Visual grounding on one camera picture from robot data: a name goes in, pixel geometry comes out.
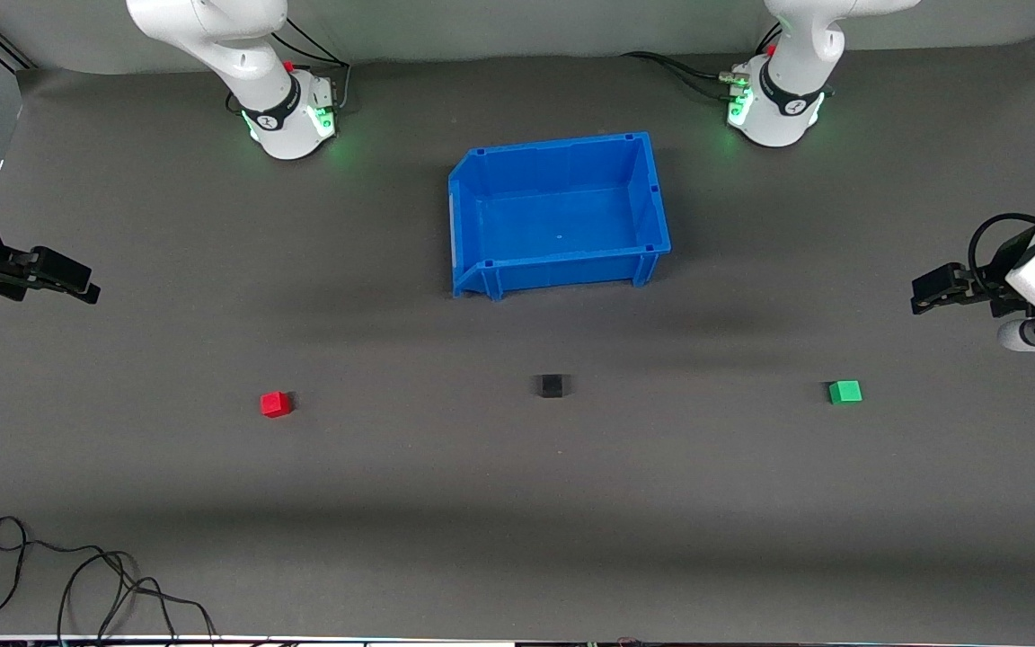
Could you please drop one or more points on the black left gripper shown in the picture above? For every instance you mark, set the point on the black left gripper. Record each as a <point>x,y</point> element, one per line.
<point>999,270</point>

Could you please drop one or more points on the small green cube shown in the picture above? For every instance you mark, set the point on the small green cube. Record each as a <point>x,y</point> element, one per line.
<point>844,392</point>

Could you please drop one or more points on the small red cube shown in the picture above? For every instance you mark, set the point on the small red cube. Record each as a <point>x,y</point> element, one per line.
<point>275,404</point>

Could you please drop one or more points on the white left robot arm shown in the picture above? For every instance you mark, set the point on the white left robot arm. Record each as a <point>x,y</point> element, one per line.
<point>787,99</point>

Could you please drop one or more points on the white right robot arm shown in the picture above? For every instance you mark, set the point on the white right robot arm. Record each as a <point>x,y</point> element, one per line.
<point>248,54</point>

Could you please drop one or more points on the small black cube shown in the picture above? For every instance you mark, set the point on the small black cube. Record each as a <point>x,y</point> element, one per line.
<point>552,386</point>

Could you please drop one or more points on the blue plastic storage bin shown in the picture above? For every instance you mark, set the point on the blue plastic storage bin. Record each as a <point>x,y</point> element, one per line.
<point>562,211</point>

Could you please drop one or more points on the dark grey table mat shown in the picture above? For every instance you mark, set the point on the dark grey table mat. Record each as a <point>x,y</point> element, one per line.
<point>517,503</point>

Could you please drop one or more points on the black frame rail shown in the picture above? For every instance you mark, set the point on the black frame rail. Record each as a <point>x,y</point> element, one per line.
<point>13,49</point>

